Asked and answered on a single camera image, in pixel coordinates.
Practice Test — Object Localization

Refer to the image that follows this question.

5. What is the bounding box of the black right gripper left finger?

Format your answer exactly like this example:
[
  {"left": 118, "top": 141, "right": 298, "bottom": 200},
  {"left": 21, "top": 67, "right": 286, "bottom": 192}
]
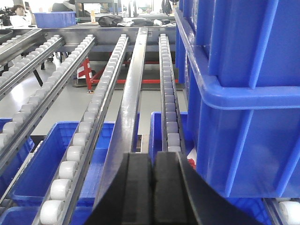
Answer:
[{"left": 85, "top": 153, "right": 152, "bottom": 225}]

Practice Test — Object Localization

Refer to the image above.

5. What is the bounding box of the black bag on table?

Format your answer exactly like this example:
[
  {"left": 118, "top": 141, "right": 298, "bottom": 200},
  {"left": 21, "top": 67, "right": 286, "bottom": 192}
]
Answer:
[{"left": 98, "top": 15, "right": 123, "bottom": 27}]

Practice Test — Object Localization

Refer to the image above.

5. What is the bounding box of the blue crate on far table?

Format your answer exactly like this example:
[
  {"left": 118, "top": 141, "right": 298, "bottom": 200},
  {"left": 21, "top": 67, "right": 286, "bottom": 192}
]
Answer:
[{"left": 34, "top": 11, "right": 76, "bottom": 29}]

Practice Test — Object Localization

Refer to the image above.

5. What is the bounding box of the white roller track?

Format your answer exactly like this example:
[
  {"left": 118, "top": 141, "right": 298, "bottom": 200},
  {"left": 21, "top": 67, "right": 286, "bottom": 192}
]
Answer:
[
  {"left": 0, "top": 35, "right": 65, "bottom": 99},
  {"left": 158, "top": 34, "right": 186, "bottom": 153},
  {"left": 0, "top": 35, "right": 96, "bottom": 174},
  {"left": 32, "top": 34, "right": 128, "bottom": 225}
]

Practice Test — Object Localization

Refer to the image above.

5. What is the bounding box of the large blue plastic crate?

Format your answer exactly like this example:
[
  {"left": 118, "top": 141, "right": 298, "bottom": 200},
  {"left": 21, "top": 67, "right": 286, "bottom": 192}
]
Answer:
[{"left": 175, "top": 0, "right": 300, "bottom": 198}]

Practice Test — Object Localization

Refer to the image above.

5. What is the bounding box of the blue bin lower centre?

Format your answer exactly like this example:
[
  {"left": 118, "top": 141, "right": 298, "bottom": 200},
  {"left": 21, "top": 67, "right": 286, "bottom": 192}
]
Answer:
[{"left": 149, "top": 112, "right": 197, "bottom": 168}]

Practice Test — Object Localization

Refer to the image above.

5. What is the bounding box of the seated person in background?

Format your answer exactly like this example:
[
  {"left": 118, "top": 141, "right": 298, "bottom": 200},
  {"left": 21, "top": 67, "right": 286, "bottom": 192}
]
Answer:
[{"left": 10, "top": 4, "right": 36, "bottom": 28}]

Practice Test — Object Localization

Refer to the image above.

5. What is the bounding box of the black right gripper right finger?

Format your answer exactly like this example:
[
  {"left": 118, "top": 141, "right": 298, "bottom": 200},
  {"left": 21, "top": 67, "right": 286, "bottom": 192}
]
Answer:
[{"left": 153, "top": 151, "right": 260, "bottom": 225}]

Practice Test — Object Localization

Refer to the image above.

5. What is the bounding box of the blue bin lower left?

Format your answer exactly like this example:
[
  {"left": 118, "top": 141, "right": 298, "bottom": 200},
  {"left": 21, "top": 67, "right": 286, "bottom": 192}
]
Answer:
[{"left": 8, "top": 121, "right": 114, "bottom": 207}]

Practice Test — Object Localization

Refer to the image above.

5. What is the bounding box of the steel centre guide rail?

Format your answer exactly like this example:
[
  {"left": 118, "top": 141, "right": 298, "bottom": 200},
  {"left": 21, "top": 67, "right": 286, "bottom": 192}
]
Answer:
[{"left": 93, "top": 27, "right": 148, "bottom": 208}]

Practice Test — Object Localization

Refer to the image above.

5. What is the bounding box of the blue bin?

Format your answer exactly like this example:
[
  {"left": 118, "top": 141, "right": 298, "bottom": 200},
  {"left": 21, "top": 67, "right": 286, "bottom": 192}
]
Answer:
[
  {"left": 149, "top": 112, "right": 197, "bottom": 168},
  {"left": 8, "top": 121, "right": 114, "bottom": 207}
]

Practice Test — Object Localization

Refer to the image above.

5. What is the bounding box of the red metal floor frame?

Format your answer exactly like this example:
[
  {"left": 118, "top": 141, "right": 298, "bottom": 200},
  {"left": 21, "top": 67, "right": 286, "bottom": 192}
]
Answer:
[{"left": 77, "top": 58, "right": 179, "bottom": 93}]

